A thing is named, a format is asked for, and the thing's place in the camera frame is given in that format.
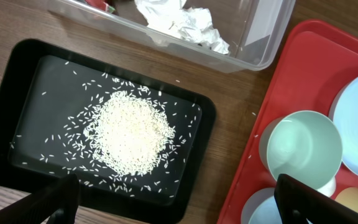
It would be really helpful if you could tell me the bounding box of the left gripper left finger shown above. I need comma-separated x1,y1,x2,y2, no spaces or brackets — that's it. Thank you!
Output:
0,174,80,224

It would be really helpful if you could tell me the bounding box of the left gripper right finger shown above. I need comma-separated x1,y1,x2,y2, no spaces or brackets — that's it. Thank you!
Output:
274,174,358,224

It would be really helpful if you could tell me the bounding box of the light blue rice bowl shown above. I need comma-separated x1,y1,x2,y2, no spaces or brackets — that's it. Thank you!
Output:
241,188,282,224

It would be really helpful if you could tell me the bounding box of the green small bowl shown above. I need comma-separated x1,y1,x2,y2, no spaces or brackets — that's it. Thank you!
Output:
259,110,343,197

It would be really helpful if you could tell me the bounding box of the white rice pile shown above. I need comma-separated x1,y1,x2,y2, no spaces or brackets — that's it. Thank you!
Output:
9,60,198,200

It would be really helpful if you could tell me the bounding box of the red snack wrapper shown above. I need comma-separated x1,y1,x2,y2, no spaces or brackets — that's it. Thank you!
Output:
85,0,116,14

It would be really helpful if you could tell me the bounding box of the white tissue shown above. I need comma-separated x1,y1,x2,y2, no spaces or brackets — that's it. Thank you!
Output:
135,0,229,55

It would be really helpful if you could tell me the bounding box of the black plastic tray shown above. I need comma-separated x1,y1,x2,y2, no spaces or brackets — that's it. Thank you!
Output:
0,39,216,223

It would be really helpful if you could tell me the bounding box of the red serving tray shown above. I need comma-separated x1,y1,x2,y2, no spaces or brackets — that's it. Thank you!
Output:
218,20,358,224

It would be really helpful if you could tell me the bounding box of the clear plastic bin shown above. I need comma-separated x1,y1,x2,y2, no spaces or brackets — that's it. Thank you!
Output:
47,0,296,73

